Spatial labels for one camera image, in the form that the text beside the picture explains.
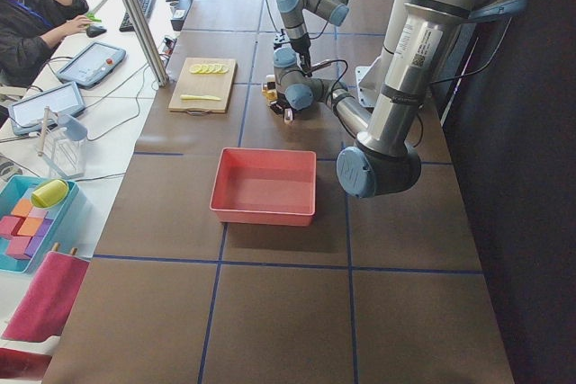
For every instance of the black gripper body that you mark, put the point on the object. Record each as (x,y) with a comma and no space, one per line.
(277,106)
(300,47)

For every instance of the beige hand brush black bristles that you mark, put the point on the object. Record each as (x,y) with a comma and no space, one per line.
(270,83)

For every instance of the pink plastic bin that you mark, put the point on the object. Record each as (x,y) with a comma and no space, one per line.
(265,186)

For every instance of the wooden cutting board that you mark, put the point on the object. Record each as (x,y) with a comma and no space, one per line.
(201,84)

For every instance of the yellow-green plastic knife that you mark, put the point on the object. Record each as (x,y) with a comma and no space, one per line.
(192,97)

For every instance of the far teach pendant tablet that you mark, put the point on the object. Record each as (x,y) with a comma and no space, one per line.
(91,65)

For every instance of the teach pendant tablet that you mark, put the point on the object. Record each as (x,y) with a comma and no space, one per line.
(91,65)
(26,115)

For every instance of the near teach pendant tablet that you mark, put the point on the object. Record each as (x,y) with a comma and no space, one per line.
(26,115)

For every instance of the seated person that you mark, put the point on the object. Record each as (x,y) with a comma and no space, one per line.
(31,31)

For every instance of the teal tray with blocks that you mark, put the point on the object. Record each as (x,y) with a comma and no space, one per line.
(29,232)

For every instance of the pink cloth roll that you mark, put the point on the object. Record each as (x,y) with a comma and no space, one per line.
(46,305)

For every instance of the aluminium frame post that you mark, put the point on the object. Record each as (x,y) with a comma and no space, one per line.
(146,41)

